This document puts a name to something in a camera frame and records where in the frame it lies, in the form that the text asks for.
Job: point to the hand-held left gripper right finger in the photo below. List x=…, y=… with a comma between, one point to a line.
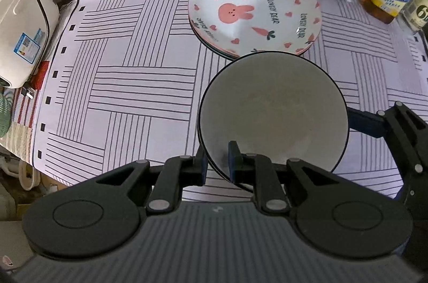
x=233, y=159

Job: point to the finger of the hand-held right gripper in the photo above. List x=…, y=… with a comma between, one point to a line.
x=408, y=136

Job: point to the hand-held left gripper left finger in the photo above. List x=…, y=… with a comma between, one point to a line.
x=202, y=167

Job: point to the teal fried egg plate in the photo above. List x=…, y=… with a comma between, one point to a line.
x=217, y=51

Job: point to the white bunny carrot plate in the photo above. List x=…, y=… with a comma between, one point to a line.
x=234, y=12

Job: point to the striped white table mat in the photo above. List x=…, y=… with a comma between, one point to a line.
x=133, y=86

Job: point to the clear bottle white label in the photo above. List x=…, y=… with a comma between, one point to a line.
x=419, y=12

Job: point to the red patterned cloth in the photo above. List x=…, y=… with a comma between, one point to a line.
x=23, y=131

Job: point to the green ribbed container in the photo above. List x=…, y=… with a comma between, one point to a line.
x=5, y=116

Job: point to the white rice cooker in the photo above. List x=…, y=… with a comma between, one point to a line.
x=23, y=19

